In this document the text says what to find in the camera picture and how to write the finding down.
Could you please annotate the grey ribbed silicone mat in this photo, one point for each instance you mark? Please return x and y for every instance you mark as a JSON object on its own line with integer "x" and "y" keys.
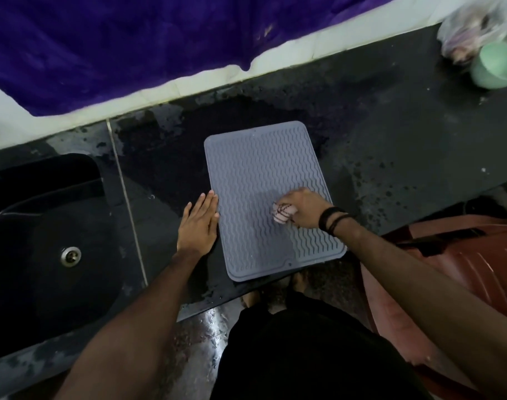
{"x": 253, "y": 170}

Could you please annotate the black thread wristband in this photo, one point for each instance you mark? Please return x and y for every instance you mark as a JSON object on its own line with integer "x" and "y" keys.
{"x": 334, "y": 220}

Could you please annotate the red plastic chair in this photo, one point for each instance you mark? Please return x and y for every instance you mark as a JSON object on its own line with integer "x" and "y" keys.
{"x": 478, "y": 266}

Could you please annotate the black sink basin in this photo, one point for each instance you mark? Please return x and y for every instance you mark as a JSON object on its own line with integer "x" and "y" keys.
{"x": 45, "y": 254}

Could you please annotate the person's right foot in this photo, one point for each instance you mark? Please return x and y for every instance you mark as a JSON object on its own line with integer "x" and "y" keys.
{"x": 297, "y": 283}

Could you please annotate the metal sink drain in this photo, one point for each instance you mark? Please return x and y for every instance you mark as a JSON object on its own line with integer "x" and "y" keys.
{"x": 71, "y": 256}

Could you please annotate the person's left foot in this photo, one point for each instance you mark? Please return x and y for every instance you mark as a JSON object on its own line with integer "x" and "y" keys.
{"x": 251, "y": 299}

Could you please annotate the purple hanging cloth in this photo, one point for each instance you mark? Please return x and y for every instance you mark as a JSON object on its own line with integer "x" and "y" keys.
{"x": 111, "y": 49}

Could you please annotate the person's foot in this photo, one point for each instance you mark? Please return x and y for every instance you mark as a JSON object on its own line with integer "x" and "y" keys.
{"x": 297, "y": 283}
{"x": 251, "y": 299}

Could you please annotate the person's left hand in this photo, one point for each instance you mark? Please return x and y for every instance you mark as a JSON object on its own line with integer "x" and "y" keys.
{"x": 197, "y": 229}

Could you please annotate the person's left forearm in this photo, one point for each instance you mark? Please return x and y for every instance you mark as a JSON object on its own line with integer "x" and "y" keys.
{"x": 136, "y": 333}

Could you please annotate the clear plastic bag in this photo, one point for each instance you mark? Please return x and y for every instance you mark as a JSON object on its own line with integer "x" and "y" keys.
{"x": 470, "y": 31}

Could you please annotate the person's black trousers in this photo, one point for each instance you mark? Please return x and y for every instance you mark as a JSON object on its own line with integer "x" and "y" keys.
{"x": 311, "y": 354}

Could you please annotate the person's right forearm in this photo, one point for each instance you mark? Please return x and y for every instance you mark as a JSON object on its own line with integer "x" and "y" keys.
{"x": 436, "y": 304}

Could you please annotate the person's right hand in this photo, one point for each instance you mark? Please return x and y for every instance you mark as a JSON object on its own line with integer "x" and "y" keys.
{"x": 307, "y": 208}

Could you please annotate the pale green container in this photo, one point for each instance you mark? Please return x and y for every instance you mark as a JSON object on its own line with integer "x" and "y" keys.
{"x": 497, "y": 66}

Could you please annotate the checkered pink cleaning cloth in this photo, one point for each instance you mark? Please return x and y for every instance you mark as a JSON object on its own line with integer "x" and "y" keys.
{"x": 283, "y": 213}

